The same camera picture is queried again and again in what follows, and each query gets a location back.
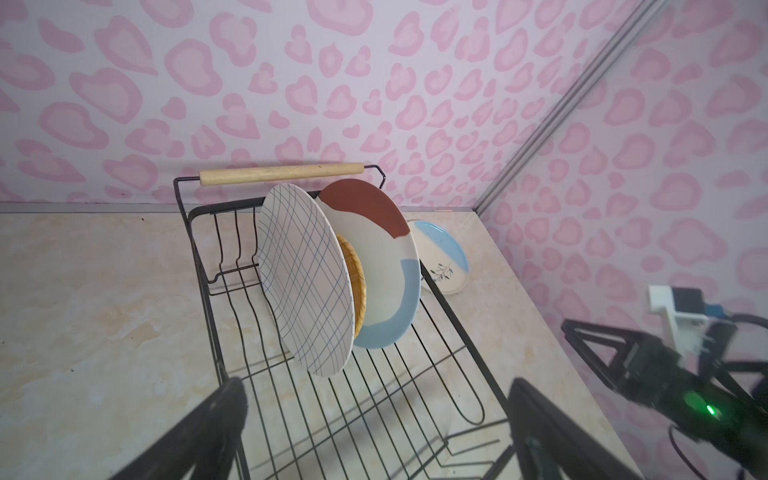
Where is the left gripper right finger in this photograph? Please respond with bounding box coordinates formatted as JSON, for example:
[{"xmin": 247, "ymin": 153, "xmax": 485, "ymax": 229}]
[{"xmin": 508, "ymin": 377, "xmax": 640, "ymax": 480}]

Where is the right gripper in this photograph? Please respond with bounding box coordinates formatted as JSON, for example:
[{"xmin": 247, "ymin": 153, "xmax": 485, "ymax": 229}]
[{"xmin": 561, "ymin": 319, "xmax": 767, "ymax": 474}]

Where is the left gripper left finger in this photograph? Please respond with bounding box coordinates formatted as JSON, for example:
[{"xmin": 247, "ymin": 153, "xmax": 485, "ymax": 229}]
[{"xmin": 113, "ymin": 378, "xmax": 248, "ymax": 479}]

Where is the black wire dish rack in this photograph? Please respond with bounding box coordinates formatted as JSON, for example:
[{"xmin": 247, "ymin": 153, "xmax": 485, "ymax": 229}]
[{"xmin": 173, "ymin": 164, "xmax": 516, "ymax": 479}]

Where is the white plaid plate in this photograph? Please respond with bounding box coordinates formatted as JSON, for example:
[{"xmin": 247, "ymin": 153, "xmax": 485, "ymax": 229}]
[{"xmin": 256, "ymin": 183, "xmax": 355, "ymax": 378}]

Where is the cream blue plate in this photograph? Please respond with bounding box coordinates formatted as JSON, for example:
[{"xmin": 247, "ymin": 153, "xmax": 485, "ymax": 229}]
[{"xmin": 409, "ymin": 220, "xmax": 469, "ymax": 295}]

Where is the orange woven plate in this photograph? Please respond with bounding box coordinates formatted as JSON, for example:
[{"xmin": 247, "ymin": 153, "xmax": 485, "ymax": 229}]
[{"xmin": 336, "ymin": 234, "xmax": 367, "ymax": 337}]

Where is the large pink blue plate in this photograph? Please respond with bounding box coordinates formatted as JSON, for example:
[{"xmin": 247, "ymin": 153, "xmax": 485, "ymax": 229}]
[{"xmin": 316, "ymin": 178, "xmax": 421, "ymax": 349}]

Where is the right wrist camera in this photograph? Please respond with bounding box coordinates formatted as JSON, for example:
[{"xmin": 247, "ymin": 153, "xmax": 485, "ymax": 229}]
[{"xmin": 647, "ymin": 285, "xmax": 727, "ymax": 357}]

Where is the aluminium frame strut right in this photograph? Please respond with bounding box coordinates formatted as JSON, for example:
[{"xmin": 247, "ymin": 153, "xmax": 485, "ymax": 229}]
[{"xmin": 472, "ymin": 0, "xmax": 669, "ymax": 216}]

